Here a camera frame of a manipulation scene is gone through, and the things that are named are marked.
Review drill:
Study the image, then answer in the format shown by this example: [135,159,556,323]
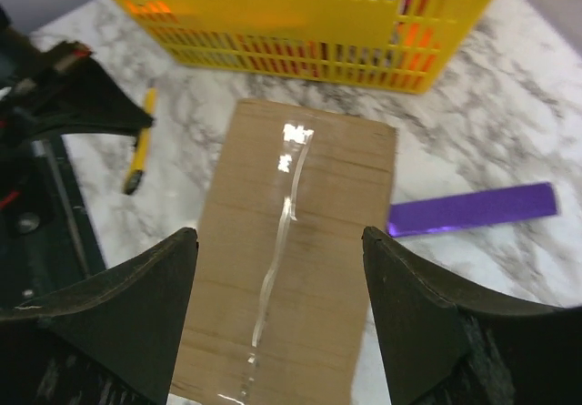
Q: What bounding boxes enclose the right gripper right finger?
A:
[362,227,581,404]

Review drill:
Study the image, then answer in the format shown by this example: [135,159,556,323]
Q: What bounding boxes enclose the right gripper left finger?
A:
[1,228,198,404]

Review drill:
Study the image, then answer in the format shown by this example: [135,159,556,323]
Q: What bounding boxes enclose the brown cardboard express box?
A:
[171,99,396,404]

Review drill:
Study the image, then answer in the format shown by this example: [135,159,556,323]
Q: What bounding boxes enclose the yellow utility knife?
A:
[123,84,157,196]

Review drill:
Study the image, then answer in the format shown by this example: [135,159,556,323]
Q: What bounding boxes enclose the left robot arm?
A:
[1,12,153,147]

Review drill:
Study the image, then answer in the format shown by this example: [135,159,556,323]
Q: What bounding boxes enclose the purple long box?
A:
[386,182,557,238]

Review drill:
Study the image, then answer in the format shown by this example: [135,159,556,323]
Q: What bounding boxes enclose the yellow plastic shopping basket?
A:
[114,0,491,94]

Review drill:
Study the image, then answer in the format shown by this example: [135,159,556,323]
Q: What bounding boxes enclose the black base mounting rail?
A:
[1,137,106,309]

